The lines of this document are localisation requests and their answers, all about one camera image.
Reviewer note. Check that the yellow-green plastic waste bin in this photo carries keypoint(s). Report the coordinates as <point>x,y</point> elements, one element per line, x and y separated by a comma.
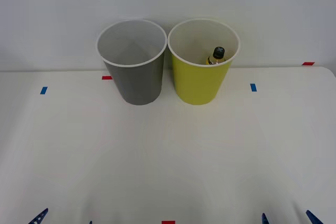
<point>199,85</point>

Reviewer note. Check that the grey plastic waste bin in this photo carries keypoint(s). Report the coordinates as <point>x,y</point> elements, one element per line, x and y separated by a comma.
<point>139,85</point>

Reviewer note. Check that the yellow bottle with black cap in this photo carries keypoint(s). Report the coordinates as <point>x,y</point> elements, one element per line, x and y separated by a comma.
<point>218,55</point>

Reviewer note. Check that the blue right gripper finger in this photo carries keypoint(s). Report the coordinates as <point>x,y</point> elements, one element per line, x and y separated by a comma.
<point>313,218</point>
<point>264,220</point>

